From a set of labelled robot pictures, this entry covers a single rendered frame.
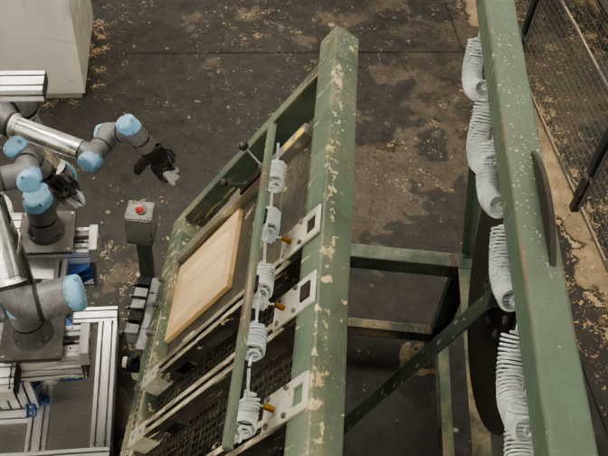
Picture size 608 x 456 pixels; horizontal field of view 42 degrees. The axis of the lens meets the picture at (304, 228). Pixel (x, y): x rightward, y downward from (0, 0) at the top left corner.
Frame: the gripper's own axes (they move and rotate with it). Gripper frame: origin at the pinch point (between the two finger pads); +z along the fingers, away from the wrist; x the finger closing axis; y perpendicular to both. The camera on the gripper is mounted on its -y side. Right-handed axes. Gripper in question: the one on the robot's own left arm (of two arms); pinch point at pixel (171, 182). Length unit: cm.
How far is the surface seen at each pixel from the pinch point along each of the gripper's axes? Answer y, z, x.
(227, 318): 22, 1, -70
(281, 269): 50, -17, -72
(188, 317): -8, 29, -43
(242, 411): 46, -38, -125
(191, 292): -9.0, 31.4, -29.5
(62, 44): -111, 44, 205
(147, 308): -41, 48, -16
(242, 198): 23.1, 14.0, -7.3
